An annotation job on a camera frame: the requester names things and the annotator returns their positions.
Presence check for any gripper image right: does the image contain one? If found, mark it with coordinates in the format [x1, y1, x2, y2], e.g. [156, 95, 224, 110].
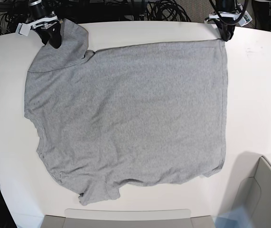
[205, 11, 241, 42]

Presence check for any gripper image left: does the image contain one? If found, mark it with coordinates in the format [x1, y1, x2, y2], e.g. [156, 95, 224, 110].
[30, 11, 62, 49]

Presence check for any grey T-shirt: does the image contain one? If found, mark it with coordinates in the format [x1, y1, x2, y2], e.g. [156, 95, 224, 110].
[24, 20, 228, 206]

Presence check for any grey bin at right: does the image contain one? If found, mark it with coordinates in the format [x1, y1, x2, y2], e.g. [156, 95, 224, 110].
[233, 157, 271, 228]

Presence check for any grey bin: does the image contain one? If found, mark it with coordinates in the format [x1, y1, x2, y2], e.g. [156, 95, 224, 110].
[41, 209, 215, 228]
[233, 157, 271, 228]

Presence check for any grey bin at bottom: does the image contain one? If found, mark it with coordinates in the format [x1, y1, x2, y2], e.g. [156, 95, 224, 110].
[41, 209, 215, 228]

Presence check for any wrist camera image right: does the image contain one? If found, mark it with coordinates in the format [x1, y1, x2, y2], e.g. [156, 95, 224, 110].
[238, 11, 252, 27]

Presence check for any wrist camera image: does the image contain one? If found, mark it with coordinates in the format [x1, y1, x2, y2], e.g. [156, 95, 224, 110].
[15, 23, 31, 36]
[238, 11, 252, 27]

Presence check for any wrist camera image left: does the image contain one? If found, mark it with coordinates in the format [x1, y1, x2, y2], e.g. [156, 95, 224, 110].
[15, 23, 31, 36]

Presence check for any black cable bundle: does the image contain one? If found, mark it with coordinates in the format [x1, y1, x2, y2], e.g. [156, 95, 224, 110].
[144, 0, 193, 22]

